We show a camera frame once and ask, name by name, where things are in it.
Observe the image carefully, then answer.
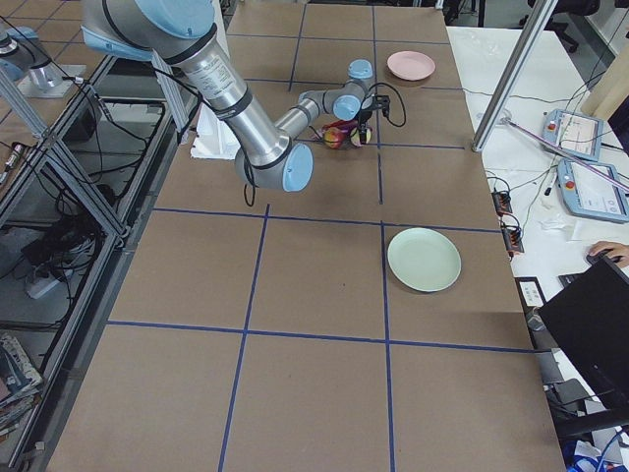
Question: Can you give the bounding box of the red chili pepper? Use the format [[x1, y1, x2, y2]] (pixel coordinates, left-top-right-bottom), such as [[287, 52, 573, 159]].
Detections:
[[323, 120, 357, 130]]

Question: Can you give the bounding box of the upper teach pendant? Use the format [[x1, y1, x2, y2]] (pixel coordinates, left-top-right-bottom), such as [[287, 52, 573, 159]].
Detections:
[[542, 109, 604, 162]]

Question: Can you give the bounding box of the reacher grabber tool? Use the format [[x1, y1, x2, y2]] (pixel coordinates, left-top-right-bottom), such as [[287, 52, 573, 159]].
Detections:
[[500, 113, 629, 193]]

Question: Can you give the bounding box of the black monitor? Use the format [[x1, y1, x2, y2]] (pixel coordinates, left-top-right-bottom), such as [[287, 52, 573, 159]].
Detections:
[[539, 258, 628, 409]]

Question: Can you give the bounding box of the pink plate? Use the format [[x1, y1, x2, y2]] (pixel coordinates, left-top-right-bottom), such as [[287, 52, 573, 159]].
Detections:
[[386, 50, 436, 81]]

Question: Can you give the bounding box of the person in black shirt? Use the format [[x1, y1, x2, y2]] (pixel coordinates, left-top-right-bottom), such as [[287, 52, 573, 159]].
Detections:
[[588, 241, 629, 267]]

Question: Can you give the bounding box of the peach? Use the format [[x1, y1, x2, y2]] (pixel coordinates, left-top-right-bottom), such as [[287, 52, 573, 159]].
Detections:
[[350, 127, 372, 148]]

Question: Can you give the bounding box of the purple eggplant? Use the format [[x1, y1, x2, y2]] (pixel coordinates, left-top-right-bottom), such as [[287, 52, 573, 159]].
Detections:
[[340, 121, 358, 136]]

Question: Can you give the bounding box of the red yellow pomegranate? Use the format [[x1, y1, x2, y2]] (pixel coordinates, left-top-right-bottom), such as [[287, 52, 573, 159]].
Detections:
[[322, 127, 346, 149]]

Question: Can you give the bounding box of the stack of books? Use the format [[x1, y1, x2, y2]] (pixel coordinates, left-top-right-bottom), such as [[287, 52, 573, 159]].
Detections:
[[1, 332, 43, 440]]

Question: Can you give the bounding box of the white power strip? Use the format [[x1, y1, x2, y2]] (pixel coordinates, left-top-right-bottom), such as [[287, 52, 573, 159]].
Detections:
[[26, 274, 61, 300]]

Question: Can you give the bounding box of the aluminium frame post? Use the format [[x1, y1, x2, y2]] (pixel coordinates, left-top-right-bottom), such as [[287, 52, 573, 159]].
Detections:
[[472, 0, 558, 152]]

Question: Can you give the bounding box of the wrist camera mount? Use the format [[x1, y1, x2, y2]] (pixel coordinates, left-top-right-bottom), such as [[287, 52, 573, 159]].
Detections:
[[368, 94, 390, 118]]

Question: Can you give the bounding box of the lower teach pendant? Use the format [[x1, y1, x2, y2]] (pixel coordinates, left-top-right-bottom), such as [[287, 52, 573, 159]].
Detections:
[[557, 158, 628, 223]]

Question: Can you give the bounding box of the green plate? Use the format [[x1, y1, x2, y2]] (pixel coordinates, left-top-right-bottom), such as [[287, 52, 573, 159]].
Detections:
[[387, 227, 462, 292]]

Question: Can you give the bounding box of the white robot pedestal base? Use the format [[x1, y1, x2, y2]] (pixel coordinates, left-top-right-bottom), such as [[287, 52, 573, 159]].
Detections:
[[191, 104, 240, 160]]

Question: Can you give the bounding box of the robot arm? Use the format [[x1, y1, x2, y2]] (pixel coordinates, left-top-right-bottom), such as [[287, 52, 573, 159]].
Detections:
[[82, 1, 374, 192]]

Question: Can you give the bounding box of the teach pendant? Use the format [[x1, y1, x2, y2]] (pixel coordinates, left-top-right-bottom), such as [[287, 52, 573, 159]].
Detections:
[[557, 158, 628, 223], [542, 109, 604, 162]]

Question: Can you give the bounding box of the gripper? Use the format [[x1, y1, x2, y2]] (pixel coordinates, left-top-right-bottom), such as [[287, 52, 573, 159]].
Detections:
[[357, 109, 372, 146]]

